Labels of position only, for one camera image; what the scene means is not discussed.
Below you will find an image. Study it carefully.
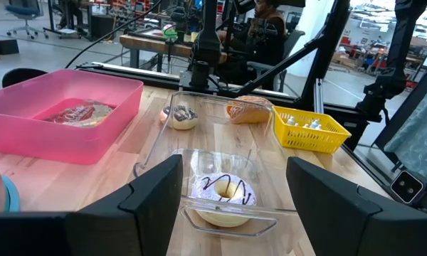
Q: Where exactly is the blue office chair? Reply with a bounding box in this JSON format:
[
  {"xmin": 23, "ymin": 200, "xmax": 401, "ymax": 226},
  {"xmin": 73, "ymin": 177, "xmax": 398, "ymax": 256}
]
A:
[{"xmin": 5, "ymin": 0, "xmax": 46, "ymax": 39}]

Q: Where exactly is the black round chair back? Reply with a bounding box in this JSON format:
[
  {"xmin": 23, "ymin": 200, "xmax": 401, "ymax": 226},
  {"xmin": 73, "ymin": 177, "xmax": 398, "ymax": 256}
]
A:
[{"xmin": 1, "ymin": 68, "xmax": 49, "ymax": 89}]

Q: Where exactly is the wooden workbench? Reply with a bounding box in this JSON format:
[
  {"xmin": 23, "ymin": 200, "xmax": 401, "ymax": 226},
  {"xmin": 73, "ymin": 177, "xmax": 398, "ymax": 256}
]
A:
[{"xmin": 119, "ymin": 33, "xmax": 228, "ymax": 72}]

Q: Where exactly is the sugar sprinkled long pastry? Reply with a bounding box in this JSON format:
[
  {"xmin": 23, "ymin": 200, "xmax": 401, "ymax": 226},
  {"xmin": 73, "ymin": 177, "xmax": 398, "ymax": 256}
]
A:
[{"xmin": 226, "ymin": 95, "xmax": 275, "ymax": 125}]

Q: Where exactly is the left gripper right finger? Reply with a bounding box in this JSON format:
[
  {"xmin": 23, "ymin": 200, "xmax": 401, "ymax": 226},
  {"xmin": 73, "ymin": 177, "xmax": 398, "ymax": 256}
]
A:
[{"xmin": 285, "ymin": 155, "xmax": 427, "ymax": 256}]

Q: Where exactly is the green and white object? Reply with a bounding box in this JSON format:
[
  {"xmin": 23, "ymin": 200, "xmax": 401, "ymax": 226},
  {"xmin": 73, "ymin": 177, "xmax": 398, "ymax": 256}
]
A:
[{"xmin": 162, "ymin": 23, "xmax": 179, "ymax": 41}]

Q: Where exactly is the pink plastic bin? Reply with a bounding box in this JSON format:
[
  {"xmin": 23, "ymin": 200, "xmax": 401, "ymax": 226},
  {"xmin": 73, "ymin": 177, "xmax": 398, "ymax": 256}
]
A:
[{"xmin": 0, "ymin": 69, "xmax": 144, "ymax": 166}]

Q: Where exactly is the black box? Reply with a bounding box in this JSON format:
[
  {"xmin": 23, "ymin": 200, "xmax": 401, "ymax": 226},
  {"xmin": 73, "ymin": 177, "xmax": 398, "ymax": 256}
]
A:
[{"xmin": 0, "ymin": 35, "xmax": 21, "ymax": 56}]

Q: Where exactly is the chocolate frosted donut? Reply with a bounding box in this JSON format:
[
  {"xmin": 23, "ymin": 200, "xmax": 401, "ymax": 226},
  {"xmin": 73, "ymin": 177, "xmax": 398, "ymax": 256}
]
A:
[{"xmin": 159, "ymin": 104, "xmax": 200, "ymax": 131}]

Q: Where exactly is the red snack packet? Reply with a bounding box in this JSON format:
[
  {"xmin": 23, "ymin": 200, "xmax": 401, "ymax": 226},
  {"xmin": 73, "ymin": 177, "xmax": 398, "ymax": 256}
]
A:
[{"xmin": 41, "ymin": 99, "xmax": 115, "ymax": 128}]

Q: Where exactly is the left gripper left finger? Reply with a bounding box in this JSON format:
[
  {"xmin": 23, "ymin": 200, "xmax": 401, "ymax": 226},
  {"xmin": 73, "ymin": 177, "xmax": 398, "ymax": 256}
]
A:
[{"xmin": 0, "ymin": 154, "xmax": 184, "ymax": 256}]

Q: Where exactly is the lilac frosted donut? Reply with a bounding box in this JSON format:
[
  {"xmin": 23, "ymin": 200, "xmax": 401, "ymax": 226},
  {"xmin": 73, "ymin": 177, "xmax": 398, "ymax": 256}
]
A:
[{"xmin": 191, "ymin": 172, "xmax": 258, "ymax": 229}]

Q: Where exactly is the clear plastic bin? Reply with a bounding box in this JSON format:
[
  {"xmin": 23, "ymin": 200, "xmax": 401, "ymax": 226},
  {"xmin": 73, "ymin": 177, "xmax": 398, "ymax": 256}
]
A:
[{"xmin": 132, "ymin": 90, "xmax": 300, "ymax": 238}]

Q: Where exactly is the black office chair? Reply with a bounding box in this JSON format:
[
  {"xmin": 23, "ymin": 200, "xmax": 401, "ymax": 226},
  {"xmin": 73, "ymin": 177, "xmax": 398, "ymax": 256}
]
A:
[{"xmin": 247, "ymin": 30, "xmax": 306, "ymax": 92}]

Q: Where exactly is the person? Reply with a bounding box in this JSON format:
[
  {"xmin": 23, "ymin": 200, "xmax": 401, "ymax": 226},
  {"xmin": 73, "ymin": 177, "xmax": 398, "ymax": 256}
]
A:
[{"xmin": 216, "ymin": 0, "xmax": 289, "ymax": 86}]

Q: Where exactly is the teal patterned curtain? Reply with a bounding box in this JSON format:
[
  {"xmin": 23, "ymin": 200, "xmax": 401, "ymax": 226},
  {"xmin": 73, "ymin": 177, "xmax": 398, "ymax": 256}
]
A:
[{"xmin": 383, "ymin": 80, "xmax": 427, "ymax": 188}]

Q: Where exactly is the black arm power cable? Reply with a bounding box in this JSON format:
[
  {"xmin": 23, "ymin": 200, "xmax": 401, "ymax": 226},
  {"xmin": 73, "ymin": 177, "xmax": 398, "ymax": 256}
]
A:
[{"xmin": 64, "ymin": 0, "xmax": 164, "ymax": 70}]

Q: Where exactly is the table-level camera box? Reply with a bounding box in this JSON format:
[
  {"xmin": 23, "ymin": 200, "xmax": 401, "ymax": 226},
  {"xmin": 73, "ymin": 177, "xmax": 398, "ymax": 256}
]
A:
[{"xmin": 390, "ymin": 169, "xmax": 425, "ymax": 206}]

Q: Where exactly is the yellow plastic basket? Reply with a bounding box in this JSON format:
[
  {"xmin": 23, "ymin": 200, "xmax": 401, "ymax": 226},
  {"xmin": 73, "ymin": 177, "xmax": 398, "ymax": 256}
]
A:
[{"xmin": 272, "ymin": 105, "xmax": 353, "ymax": 155}]

